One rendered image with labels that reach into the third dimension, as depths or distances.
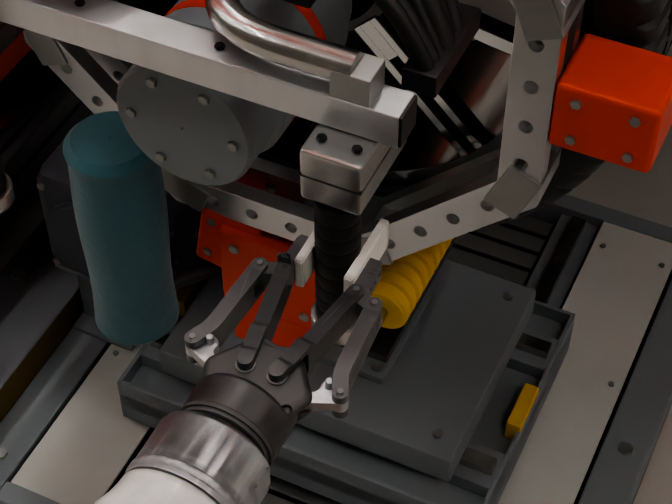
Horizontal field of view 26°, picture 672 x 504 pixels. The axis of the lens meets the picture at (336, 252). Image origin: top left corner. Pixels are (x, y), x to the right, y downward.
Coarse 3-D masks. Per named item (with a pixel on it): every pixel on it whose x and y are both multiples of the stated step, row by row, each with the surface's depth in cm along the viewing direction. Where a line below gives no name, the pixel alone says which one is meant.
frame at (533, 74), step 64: (512, 0) 114; (576, 0) 116; (64, 64) 144; (128, 64) 148; (512, 64) 119; (512, 128) 124; (192, 192) 149; (256, 192) 147; (448, 192) 135; (512, 192) 129; (384, 256) 143
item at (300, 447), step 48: (192, 288) 197; (528, 336) 191; (144, 384) 190; (192, 384) 190; (528, 384) 186; (480, 432) 185; (528, 432) 190; (288, 480) 186; (336, 480) 181; (384, 480) 180; (432, 480) 180; (480, 480) 178
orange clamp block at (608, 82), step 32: (576, 64) 120; (608, 64) 120; (640, 64) 120; (576, 96) 119; (608, 96) 118; (640, 96) 118; (576, 128) 121; (608, 128) 120; (640, 128) 118; (608, 160) 122; (640, 160) 120
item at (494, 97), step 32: (128, 0) 149; (160, 0) 153; (352, 0) 142; (352, 32) 165; (384, 32) 138; (480, 32) 132; (512, 32) 132; (480, 64) 156; (448, 96) 141; (480, 96) 151; (288, 128) 154; (416, 128) 152; (448, 128) 143; (480, 128) 142; (288, 160) 153; (416, 160) 147; (448, 160) 143
